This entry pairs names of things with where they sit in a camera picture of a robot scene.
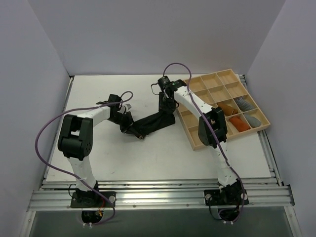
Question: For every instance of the aluminium rail frame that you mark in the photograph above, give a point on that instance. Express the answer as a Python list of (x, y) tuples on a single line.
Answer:
[(164, 172)]

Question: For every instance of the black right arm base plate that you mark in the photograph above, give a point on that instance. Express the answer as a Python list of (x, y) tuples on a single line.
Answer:
[(218, 197)]

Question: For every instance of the black pinstriped underwear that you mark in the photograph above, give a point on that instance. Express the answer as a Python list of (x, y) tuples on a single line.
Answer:
[(145, 126)]

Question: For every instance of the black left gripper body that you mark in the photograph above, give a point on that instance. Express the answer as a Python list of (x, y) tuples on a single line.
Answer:
[(127, 124)]

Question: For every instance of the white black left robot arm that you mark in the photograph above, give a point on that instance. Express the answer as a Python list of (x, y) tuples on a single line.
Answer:
[(76, 136)]

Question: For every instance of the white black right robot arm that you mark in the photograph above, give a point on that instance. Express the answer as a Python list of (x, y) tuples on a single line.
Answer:
[(212, 129)]

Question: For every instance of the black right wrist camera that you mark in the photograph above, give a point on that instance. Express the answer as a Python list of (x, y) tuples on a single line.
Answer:
[(163, 82)]

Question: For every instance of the grey striped rolled cloth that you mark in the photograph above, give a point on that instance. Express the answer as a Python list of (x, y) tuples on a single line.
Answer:
[(243, 104)]

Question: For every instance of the wooden compartment tray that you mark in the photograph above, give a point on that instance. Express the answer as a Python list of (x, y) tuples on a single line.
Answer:
[(224, 89)]

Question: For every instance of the brown rolled cloth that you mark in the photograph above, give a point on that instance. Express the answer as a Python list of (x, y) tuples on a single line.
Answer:
[(227, 109)]

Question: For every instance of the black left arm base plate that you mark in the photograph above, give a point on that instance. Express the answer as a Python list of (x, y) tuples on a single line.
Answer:
[(94, 201)]

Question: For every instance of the orange rolled cloth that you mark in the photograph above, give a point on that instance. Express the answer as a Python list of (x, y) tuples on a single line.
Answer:
[(239, 124)]

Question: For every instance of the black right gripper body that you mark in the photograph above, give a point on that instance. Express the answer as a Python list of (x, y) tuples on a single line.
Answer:
[(167, 107)]

